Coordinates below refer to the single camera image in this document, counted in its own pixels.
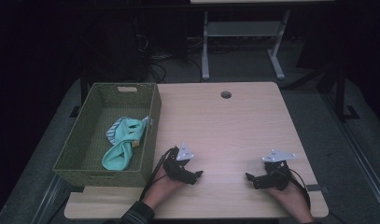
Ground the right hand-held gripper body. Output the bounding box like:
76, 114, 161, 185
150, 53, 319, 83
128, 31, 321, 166
260, 148, 297, 191

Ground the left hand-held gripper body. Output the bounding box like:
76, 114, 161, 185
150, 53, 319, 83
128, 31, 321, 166
162, 143, 197, 185

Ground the mint green striped garment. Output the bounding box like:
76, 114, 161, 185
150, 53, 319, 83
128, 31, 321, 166
101, 115, 150, 172

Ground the green woven basket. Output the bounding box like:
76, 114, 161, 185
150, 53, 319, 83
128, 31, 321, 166
52, 82, 162, 189

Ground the person's left hand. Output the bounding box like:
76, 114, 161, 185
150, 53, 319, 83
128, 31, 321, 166
143, 169, 186, 210

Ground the person's right hand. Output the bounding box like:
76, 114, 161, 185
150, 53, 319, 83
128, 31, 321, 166
266, 183, 317, 222

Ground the black metal stand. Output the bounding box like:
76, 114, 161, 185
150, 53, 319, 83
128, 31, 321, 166
331, 66, 360, 123
68, 69, 90, 119

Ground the grey metal stand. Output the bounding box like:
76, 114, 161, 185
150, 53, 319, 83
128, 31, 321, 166
201, 8, 287, 81

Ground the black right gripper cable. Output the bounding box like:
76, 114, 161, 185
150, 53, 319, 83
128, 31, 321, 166
285, 167, 345, 224

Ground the grey metal rail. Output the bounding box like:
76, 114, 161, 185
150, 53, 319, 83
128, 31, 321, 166
31, 174, 68, 224
321, 92, 380, 207

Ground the bundle of black floor cables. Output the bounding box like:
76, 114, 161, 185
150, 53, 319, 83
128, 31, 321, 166
134, 32, 204, 84

